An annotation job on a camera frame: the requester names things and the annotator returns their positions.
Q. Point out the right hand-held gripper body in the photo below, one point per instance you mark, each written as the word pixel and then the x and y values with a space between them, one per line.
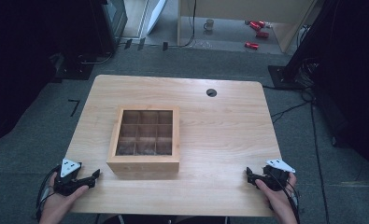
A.
pixel 274 179

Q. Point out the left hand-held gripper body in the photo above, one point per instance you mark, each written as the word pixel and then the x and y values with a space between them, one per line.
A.
pixel 67 175

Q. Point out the wooden compartment box glass lid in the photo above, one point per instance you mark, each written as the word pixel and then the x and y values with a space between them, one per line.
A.
pixel 144 163

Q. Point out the person's right hand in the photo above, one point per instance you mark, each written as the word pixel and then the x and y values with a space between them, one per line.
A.
pixel 278 203

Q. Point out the person's left hand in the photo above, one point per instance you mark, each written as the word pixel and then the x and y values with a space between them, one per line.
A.
pixel 56 207

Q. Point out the black table grommet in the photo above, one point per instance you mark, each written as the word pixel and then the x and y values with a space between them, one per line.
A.
pixel 211 92

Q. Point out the red metal part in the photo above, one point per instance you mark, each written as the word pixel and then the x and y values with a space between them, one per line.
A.
pixel 262 34
pixel 256 25
pixel 251 45

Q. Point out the black floor tape strip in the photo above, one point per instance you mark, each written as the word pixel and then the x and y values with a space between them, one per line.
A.
pixel 128 44

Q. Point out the grey mug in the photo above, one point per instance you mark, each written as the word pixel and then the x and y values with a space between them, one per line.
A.
pixel 209 25

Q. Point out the dark monitor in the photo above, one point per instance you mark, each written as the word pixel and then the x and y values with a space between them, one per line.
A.
pixel 113 18

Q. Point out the white board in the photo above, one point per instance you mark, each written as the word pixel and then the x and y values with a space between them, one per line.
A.
pixel 156 14

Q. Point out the black stand base plate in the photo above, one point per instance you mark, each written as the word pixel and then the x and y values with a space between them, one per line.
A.
pixel 283 77
pixel 74 70

